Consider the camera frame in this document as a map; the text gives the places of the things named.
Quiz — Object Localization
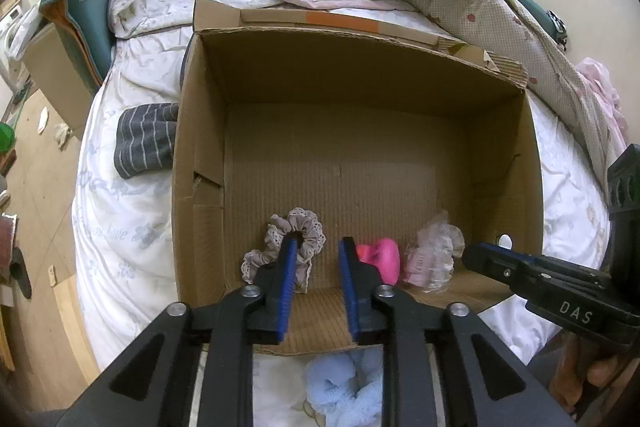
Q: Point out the cream scrunchie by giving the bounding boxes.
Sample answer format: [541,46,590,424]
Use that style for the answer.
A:
[402,210,465,293]

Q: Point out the light blue fluffy cloth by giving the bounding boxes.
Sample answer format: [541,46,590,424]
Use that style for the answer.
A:
[306,346,383,426]

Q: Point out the beige lace scrunchie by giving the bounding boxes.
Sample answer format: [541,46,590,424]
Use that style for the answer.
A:
[240,207,328,294]

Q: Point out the person's right hand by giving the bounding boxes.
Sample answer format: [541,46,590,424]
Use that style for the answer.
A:
[549,334,639,419]

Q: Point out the brown cardboard box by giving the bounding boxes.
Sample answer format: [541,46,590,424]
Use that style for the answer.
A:
[172,0,542,355]

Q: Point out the white floral bed sheet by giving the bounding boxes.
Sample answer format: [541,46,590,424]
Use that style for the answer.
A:
[70,0,614,427]

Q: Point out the black slipper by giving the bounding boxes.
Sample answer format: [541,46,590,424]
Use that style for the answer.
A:
[10,247,32,300]

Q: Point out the dark striped garment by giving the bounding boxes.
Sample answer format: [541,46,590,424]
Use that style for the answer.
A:
[114,103,179,179]

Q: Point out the beige bedside cabinet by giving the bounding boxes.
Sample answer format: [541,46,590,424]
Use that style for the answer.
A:
[23,24,93,140]

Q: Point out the teal orange cushion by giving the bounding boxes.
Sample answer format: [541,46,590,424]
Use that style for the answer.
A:
[39,0,115,94]

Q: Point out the pink garment by wall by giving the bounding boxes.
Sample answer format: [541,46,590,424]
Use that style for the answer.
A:
[576,57,628,145]

